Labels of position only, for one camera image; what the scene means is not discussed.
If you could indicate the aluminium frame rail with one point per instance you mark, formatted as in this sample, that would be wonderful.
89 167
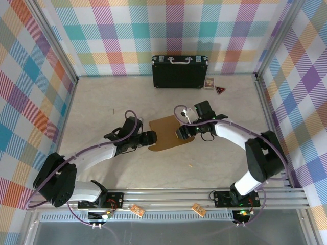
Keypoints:
166 197

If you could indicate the right black connector board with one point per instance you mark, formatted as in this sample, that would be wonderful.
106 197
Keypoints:
241 215

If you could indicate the black connector board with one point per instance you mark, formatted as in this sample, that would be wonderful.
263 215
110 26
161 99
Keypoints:
101 216
241 215

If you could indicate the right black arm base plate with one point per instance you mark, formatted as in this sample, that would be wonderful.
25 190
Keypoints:
222 199

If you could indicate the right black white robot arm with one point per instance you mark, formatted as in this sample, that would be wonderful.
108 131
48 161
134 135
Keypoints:
230 132

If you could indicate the aluminium frame post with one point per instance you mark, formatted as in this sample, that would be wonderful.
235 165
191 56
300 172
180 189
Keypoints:
51 40
278 38

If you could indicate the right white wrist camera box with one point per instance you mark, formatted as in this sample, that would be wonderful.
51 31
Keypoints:
188 110

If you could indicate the left aluminium frame post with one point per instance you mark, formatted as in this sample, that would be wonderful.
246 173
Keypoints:
51 40

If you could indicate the red black triangle sticker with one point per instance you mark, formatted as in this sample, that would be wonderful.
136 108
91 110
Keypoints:
220 90

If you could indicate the small printed card pack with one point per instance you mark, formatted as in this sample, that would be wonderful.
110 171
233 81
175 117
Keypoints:
209 83

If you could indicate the orange printed tag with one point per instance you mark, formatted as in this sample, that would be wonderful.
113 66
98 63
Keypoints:
199 209
137 210

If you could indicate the right aluminium frame post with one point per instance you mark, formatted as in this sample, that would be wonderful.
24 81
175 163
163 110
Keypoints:
278 38

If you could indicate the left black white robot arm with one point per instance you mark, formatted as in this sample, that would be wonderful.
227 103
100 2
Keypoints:
94 158

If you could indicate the brown cardboard box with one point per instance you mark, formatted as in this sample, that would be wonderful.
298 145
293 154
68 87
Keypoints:
167 135

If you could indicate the right aluminium side rail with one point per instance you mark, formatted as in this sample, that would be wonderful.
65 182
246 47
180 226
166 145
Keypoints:
268 114

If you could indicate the left black connector board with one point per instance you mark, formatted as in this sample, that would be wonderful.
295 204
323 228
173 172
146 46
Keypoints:
101 216

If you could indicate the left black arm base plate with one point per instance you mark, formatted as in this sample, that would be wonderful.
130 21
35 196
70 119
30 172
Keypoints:
116 199

